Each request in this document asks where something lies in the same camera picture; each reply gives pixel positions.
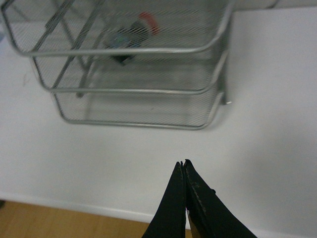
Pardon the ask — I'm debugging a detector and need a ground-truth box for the red emergency stop button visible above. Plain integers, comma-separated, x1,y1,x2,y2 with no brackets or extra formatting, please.
102,11,161,65

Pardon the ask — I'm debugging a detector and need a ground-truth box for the silver mesh tray rack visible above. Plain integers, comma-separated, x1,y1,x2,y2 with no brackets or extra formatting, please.
0,0,235,130

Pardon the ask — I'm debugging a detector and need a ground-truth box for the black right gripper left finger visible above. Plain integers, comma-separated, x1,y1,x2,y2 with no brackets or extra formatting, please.
143,162,186,238

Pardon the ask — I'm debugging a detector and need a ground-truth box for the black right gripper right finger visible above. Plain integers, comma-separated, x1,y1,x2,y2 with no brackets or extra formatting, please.
184,160,253,238

